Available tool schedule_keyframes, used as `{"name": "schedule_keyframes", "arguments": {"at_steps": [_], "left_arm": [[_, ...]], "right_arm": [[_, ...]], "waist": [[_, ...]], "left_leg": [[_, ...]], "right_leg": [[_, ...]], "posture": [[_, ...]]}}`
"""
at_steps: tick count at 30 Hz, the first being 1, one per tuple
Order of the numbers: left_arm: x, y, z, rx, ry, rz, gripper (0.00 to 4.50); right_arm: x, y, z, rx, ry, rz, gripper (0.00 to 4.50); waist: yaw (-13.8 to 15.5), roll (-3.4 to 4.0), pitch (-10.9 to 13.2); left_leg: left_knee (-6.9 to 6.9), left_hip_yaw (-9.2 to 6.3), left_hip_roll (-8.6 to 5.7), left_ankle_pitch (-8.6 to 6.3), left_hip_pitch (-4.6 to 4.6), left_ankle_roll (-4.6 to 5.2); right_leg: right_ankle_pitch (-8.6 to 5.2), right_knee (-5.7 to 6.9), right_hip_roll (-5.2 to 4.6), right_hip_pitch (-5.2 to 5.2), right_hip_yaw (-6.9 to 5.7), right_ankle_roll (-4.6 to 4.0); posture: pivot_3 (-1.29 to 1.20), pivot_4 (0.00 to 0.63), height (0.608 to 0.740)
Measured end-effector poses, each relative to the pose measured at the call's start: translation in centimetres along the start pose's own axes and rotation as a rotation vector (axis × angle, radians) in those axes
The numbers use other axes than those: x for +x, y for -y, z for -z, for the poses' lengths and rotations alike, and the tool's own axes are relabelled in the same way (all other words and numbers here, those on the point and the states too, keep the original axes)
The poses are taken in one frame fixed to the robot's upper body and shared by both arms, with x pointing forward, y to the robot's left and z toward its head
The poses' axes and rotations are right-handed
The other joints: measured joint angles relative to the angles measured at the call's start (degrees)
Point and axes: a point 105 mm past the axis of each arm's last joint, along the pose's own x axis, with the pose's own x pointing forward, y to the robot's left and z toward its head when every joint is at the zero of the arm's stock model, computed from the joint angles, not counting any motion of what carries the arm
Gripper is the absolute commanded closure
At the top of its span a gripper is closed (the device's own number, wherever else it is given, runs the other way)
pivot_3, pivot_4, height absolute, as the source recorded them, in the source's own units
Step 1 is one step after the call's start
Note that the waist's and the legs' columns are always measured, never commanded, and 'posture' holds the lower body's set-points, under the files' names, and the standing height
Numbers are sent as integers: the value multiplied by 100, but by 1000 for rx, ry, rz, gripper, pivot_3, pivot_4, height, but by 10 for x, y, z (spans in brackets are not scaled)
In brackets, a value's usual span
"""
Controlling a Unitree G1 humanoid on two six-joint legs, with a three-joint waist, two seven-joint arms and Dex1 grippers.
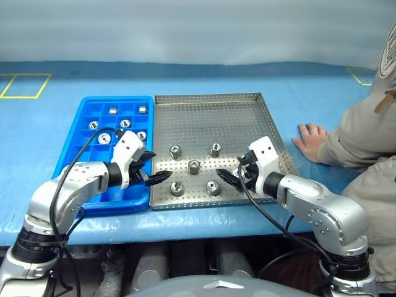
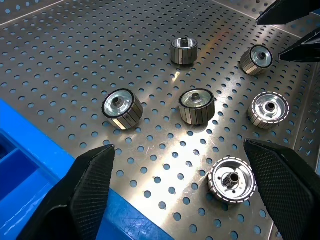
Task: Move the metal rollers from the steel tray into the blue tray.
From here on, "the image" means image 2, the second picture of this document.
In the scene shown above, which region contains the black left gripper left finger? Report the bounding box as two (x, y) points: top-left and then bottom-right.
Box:
(18, 144), (116, 240)

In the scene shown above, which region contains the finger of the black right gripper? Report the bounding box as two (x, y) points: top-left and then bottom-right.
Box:
(256, 0), (320, 26)
(279, 27), (320, 63)

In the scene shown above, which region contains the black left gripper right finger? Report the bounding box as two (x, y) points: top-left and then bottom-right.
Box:
(243, 138), (320, 240)

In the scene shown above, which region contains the metal rotor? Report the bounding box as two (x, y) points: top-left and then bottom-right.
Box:
(178, 89), (216, 127)
(247, 91), (290, 130)
(170, 37), (199, 66)
(101, 88), (144, 131)
(207, 156), (257, 204)
(239, 44), (274, 76)

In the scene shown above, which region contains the metal rotor bottom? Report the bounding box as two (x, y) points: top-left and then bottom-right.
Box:
(207, 156), (257, 204)

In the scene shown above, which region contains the blue plastic bin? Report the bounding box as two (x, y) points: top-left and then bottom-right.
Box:
(0, 97), (173, 240)

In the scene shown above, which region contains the perforated stainless steel tray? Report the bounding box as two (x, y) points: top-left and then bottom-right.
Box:
(0, 0), (320, 240)

